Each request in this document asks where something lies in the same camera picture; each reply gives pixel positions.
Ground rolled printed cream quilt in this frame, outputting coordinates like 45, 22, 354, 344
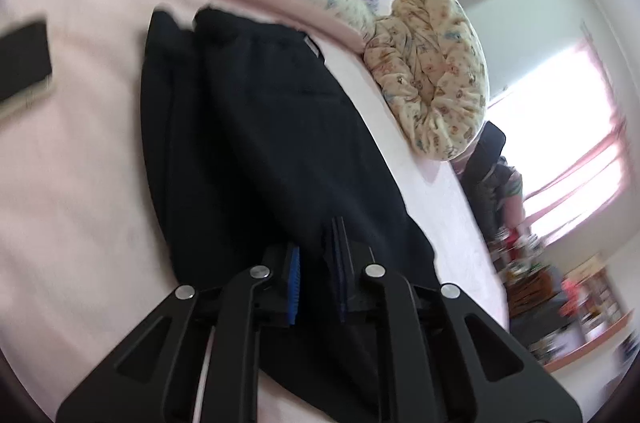
362, 0, 490, 161

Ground wooden shelf unit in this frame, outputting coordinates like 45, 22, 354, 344
562, 253, 626, 339

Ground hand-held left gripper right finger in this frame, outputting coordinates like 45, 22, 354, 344
322, 217, 583, 423

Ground pink curtain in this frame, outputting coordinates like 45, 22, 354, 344
520, 38, 628, 244

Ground black office chair with clothes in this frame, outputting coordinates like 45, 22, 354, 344
460, 120, 523, 244

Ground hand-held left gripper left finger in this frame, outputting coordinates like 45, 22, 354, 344
56, 243, 303, 423

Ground cluttered desk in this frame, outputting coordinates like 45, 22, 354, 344
492, 223, 640, 374

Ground pink bed blanket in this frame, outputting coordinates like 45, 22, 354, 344
0, 0, 511, 423

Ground black smartphone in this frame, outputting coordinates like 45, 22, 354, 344
0, 19, 56, 118

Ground black pants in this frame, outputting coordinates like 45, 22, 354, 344
139, 5, 441, 409

